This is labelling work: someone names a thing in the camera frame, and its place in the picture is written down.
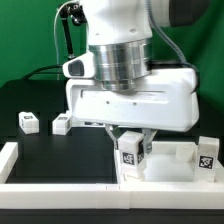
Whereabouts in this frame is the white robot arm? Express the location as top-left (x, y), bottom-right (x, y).
top-left (63, 0), bottom-right (211, 152)

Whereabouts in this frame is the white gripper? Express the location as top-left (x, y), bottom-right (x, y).
top-left (66, 68), bottom-right (199, 154)

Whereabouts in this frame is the grey hose at robot base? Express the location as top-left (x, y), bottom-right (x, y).
top-left (53, 0), bottom-right (76, 66)

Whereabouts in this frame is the white square table top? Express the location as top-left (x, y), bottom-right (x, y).
top-left (114, 141), bottom-right (224, 183)

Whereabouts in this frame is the fiducial marker sheet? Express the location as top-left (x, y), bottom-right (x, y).
top-left (70, 118), bottom-right (105, 128)

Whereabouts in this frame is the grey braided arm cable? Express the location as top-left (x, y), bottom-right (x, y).
top-left (145, 0), bottom-right (202, 93)

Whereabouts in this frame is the black cable on table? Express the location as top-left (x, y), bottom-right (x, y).
top-left (21, 63), bottom-right (66, 81)

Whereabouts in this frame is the white U-shaped obstacle fence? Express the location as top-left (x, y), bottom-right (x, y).
top-left (0, 142), bottom-right (224, 209)

